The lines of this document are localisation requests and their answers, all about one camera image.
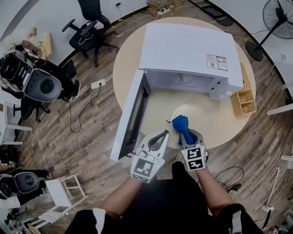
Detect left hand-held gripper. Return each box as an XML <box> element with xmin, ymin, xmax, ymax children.
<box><xmin>130</xmin><ymin>129</ymin><xmax>170</xmax><ymax>184</ymax></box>

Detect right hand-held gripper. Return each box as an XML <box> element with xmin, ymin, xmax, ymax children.
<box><xmin>179</xmin><ymin>128</ymin><xmax>209</xmax><ymax>172</ymax></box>

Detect blue cloth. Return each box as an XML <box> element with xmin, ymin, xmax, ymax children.
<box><xmin>166</xmin><ymin>115</ymin><xmax>195</xmax><ymax>145</ymax></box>

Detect white round plate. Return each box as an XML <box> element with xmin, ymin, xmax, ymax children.
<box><xmin>170</xmin><ymin>103</ymin><xmax>210</xmax><ymax>149</ymax></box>

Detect person's left forearm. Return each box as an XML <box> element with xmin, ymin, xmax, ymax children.
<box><xmin>102</xmin><ymin>177</ymin><xmax>142</xmax><ymax>219</ymax></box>

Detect person's right forearm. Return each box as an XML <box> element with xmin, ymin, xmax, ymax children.
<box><xmin>195</xmin><ymin>168</ymin><xmax>234</xmax><ymax>217</ymax></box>

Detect white microwave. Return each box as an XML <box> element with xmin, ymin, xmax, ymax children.
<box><xmin>109</xmin><ymin>22</ymin><xmax>244</xmax><ymax>162</ymax></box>

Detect person's right white shoe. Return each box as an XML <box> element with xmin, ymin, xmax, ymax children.
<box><xmin>175</xmin><ymin>152</ymin><xmax>187</xmax><ymax>164</ymax></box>

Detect person's black shirt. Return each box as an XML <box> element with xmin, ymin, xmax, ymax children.
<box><xmin>65</xmin><ymin>161</ymin><xmax>264</xmax><ymax>234</ymax></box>

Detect wicker basket organizer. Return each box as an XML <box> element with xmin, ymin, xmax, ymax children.
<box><xmin>230</xmin><ymin>63</ymin><xmax>257</xmax><ymax>117</ymax></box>

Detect round beige table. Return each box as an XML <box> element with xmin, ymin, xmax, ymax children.
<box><xmin>112</xmin><ymin>16</ymin><xmax>256</xmax><ymax>150</ymax></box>

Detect black flat panel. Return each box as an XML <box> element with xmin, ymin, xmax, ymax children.
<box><xmin>60</xmin><ymin>59</ymin><xmax>77</xmax><ymax>80</ymax></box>

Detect grey backpack rig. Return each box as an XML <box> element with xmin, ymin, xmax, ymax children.
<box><xmin>0</xmin><ymin>171</ymin><xmax>40</xmax><ymax>198</ymax></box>
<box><xmin>0</xmin><ymin>51</ymin><xmax>62</xmax><ymax>102</ymax></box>

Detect black floor mats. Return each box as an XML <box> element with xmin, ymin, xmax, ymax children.
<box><xmin>190</xmin><ymin>0</ymin><xmax>233</xmax><ymax>26</ymax></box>

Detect black office chair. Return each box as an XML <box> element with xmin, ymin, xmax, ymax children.
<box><xmin>61</xmin><ymin>0</ymin><xmax>119</xmax><ymax>67</ymax></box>

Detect black standing fan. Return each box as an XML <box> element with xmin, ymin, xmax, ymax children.
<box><xmin>245</xmin><ymin>0</ymin><xmax>293</xmax><ymax>62</ymax></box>

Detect small wooden desk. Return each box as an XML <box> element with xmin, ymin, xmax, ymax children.
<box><xmin>42</xmin><ymin>32</ymin><xmax>53</xmax><ymax>58</ymax></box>

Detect black floor cable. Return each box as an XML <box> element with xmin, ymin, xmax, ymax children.
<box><xmin>68</xmin><ymin>85</ymin><xmax>103</xmax><ymax>133</ymax></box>

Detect white frame stool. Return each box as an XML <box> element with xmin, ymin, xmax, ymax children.
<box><xmin>27</xmin><ymin>173</ymin><xmax>89</xmax><ymax>229</ymax></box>

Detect cardboard box of cables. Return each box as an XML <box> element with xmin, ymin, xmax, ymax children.
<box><xmin>146</xmin><ymin>0</ymin><xmax>184</xmax><ymax>16</ymax></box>

